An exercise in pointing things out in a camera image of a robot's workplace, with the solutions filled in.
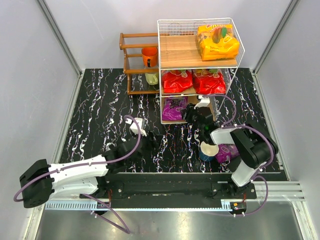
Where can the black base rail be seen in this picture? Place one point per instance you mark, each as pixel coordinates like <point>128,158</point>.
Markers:
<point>170,190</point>

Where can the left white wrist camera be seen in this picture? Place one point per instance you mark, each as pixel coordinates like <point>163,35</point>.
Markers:
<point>139,125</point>

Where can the blue white cup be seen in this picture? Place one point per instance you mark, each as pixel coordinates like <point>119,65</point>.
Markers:
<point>207,152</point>

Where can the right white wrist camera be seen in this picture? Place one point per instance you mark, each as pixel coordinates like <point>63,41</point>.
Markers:
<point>203,101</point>

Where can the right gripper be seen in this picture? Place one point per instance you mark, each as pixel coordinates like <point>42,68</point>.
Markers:
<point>194,114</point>

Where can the yellow mango candy bag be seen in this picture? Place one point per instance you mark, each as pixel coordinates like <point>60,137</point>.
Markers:
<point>217,41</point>

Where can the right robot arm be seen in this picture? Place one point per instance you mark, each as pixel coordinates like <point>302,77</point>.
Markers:
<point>255,148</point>

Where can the white wire wooden shelf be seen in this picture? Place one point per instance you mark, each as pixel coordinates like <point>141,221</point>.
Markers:
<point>178,47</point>

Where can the purple candy bag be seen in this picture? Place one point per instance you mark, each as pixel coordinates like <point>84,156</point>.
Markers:
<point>226,153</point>
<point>172,108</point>

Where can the light green mug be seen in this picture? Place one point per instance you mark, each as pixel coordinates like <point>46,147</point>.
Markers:
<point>152,78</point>

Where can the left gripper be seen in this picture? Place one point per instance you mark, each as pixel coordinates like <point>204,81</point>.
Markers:
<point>146,139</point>

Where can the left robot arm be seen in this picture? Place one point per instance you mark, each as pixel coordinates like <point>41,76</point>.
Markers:
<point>43,181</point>

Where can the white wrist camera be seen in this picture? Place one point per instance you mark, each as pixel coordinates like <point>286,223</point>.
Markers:
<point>203,101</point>
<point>139,125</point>

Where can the large red candy bag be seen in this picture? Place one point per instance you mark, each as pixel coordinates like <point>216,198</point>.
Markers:
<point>176,81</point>

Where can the small red candy bag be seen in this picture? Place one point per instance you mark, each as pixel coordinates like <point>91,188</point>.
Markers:
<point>208,81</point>

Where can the orange mug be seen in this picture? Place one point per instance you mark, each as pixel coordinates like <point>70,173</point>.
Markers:
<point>150,56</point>

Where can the brown wooden rack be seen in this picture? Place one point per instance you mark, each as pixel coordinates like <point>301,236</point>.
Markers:
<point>133,65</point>

